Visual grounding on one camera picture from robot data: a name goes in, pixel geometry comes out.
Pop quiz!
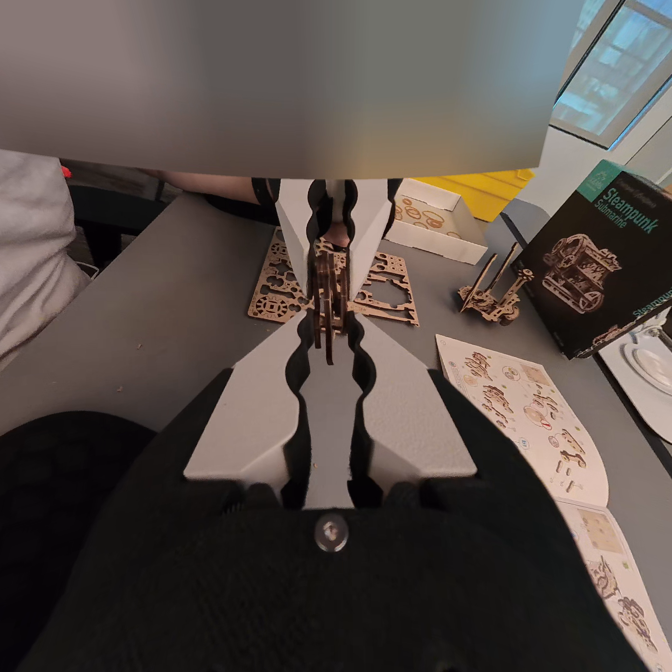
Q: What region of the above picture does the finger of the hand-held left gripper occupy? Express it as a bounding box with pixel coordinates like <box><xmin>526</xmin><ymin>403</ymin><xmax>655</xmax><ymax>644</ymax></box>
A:
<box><xmin>275</xmin><ymin>178</ymin><xmax>327</xmax><ymax>296</ymax></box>
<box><xmin>336</xmin><ymin>178</ymin><xmax>394</xmax><ymax>298</ymax></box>

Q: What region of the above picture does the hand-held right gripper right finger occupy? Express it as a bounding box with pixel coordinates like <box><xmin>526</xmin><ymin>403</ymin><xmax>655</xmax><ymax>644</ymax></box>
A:
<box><xmin>349</xmin><ymin>312</ymin><xmax>478</xmax><ymax>507</ymax></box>

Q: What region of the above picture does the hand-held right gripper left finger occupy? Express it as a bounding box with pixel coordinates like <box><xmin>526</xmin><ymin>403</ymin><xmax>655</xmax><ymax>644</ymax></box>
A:
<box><xmin>184</xmin><ymin>311</ymin><xmax>316</xmax><ymax>507</ymax></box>

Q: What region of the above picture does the small wooden gear assembly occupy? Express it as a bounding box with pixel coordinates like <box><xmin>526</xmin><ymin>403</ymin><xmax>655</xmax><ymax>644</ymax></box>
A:
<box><xmin>307</xmin><ymin>239</ymin><xmax>351</xmax><ymax>365</ymax></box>

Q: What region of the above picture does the person's left forearm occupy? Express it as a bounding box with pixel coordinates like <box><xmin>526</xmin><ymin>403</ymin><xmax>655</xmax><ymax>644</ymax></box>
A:
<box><xmin>139</xmin><ymin>168</ymin><xmax>259</xmax><ymax>207</ymax></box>

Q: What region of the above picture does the partly built wooden model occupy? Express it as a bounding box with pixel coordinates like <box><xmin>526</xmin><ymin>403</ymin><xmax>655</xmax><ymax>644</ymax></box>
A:
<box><xmin>458</xmin><ymin>243</ymin><xmax>535</xmax><ymax>327</ymax></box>

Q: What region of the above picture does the black model kit box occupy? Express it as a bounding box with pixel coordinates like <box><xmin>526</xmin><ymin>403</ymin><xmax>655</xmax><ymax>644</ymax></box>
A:
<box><xmin>510</xmin><ymin>160</ymin><xmax>672</xmax><ymax>360</ymax></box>

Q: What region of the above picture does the pile of rubber bands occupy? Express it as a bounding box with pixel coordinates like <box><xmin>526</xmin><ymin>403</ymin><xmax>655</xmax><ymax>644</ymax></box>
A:
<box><xmin>394</xmin><ymin>197</ymin><xmax>463</xmax><ymax>239</ymax></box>

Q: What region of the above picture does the white cardboard tray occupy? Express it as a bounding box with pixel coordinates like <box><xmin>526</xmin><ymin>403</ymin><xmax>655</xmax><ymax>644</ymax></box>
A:
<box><xmin>386</xmin><ymin>178</ymin><xmax>489</xmax><ymax>266</ymax></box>

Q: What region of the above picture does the yellow plastic bin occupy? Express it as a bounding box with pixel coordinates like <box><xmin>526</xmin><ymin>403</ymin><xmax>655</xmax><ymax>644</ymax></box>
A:
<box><xmin>415</xmin><ymin>168</ymin><xmax>536</xmax><ymax>224</ymax></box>

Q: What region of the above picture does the laser-cut wooden sheet with gear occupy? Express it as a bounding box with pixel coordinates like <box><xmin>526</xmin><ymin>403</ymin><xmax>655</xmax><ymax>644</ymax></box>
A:
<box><xmin>248</xmin><ymin>228</ymin><xmax>316</xmax><ymax>322</ymax></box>

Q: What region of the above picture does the open instruction booklet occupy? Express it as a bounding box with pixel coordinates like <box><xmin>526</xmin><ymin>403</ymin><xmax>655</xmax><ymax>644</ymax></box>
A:
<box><xmin>436</xmin><ymin>334</ymin><xmax>667</xmax><ymax>672</ymax></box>

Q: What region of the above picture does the white round device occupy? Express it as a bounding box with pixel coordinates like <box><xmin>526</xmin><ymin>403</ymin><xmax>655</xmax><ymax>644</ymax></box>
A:
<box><xmin>598</xmin><ymin>325</ymin><xmax>672</xmax><ymax>444</ymax></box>

